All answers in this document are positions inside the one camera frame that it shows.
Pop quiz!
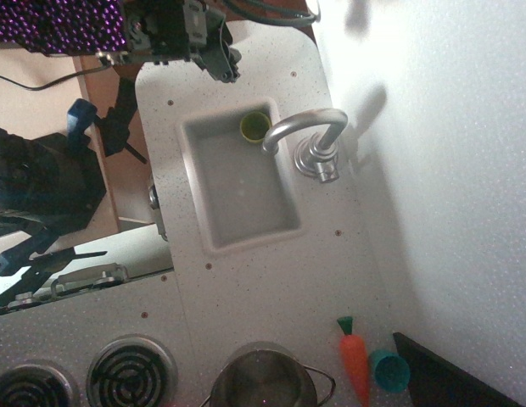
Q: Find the right black stove burner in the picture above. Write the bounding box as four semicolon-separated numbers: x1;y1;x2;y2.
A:
86;335;179;406

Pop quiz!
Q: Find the yellow-green plastic cup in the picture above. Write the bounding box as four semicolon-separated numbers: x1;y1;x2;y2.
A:
239;111;271;144

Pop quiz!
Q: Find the blue black lower clamp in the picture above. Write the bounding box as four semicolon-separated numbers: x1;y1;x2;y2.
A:
0;231;107;307

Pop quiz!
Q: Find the left black stove burner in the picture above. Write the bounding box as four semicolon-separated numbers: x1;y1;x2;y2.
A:
0;360;80;407

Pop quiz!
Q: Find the silver curved faucet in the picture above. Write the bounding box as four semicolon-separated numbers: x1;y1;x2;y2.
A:
261;108;349;183

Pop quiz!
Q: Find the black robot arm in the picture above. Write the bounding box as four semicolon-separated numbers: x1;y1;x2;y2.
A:
0;1;241;83

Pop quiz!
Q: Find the dark cable bundle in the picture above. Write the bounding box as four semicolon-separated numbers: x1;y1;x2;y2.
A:
222;0;322;27

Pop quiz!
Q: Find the blue black spring clamp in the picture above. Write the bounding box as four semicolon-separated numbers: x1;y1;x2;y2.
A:
67;78;148;164

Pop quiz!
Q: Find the stainless steel pot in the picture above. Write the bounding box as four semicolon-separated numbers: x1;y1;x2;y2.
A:
201;348;336;407

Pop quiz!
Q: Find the black stove burner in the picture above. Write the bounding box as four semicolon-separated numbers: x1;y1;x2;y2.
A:
86;335;179;406
0;360;80;407

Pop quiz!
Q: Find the orange toy carrot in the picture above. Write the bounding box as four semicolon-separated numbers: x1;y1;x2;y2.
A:
337;316;370;406

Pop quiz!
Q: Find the grey toy sink basin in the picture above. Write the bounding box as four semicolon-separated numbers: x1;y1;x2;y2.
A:
176;98;305;255

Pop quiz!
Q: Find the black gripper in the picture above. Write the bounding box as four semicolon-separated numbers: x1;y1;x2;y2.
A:
180;1;242;82

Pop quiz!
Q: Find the teal plastic cup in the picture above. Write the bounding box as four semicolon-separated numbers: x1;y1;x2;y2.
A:
369;349;411;393

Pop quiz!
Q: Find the thin black floor cable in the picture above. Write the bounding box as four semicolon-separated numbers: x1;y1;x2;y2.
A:
0;63;107;92

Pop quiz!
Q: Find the silver cabinet door handle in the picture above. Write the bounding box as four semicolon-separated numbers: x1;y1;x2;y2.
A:
50;263;130;298

